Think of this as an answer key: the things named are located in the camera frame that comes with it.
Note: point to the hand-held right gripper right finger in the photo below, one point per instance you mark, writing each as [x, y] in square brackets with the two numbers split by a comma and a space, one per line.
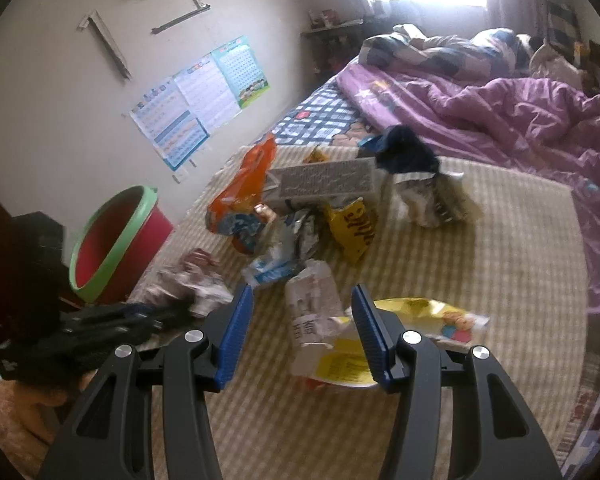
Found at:
[372, 340]

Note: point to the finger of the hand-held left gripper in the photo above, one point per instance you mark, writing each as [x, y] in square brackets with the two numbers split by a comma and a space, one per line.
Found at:
[110, 312]
[155, 327]

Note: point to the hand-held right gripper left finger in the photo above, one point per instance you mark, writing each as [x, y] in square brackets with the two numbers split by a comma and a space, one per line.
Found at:
[235, 340]

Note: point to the red white wrapper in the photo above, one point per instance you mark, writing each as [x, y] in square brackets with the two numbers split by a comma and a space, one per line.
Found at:
[195, 280]

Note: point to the red bucket with green rim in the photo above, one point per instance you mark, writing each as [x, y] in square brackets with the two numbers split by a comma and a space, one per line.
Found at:
[105, 245]

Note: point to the white paper packet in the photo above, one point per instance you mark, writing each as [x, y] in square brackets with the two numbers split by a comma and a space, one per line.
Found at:
[310, 300]

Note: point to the orange snack packet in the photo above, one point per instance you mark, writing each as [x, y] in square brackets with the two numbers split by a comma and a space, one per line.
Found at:
[245, 175]

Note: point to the silver packet with black print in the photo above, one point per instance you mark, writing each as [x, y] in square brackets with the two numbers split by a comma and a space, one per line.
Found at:
[320, 180]

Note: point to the person's left forearm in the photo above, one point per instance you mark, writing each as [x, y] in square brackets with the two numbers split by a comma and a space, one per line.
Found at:
[25, 410]

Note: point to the yellow white plastic bag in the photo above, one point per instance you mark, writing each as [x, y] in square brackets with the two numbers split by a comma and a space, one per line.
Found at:
[430, 317]

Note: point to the blue white packet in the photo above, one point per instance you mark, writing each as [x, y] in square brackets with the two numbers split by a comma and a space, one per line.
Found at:
[270, 270]

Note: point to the black box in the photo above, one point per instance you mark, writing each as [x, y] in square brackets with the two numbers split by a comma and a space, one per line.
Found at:
[37, 235]

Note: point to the yellow snack packet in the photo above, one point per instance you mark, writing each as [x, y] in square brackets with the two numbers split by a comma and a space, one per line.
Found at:
[352, 232]

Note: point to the crumpled silver snack packet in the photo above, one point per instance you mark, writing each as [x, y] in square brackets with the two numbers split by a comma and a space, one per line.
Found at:
[300, 232]

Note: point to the woven straw mat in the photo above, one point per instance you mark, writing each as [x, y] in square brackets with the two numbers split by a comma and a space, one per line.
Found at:
[480, 260]

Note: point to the dark blue cloth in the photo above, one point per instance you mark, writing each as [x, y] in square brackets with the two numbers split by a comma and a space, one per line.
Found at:
[405, 152]

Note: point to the blue grid bed sheet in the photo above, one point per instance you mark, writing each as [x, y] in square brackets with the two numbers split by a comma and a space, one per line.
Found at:
[320, 115]

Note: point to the purple quilt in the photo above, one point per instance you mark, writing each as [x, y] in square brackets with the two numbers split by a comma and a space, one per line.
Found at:
[505, 125]

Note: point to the blue plaid quilt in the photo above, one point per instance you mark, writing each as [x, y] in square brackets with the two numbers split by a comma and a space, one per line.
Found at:
[445, 52]

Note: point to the dark wooden desk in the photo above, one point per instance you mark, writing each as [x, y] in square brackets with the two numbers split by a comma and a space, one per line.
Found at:
[330, 35]

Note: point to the beige pillow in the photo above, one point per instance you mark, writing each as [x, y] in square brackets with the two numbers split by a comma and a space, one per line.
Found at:
[555, 67]

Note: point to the blue chart wall poster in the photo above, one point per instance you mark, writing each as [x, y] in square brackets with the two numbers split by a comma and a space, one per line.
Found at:
[172, 125]

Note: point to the white chart wall poster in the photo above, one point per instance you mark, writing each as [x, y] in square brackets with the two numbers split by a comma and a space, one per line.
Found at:
[207, 92]

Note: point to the folded metal wall hanger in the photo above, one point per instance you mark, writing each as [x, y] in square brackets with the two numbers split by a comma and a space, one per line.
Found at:
[107, 45]

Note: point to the green edged chart wall poster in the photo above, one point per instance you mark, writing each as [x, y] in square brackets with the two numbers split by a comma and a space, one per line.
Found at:
[242, 70]

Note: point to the metal wall rail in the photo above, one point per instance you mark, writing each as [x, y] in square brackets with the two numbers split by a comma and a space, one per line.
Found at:
[180, 17]

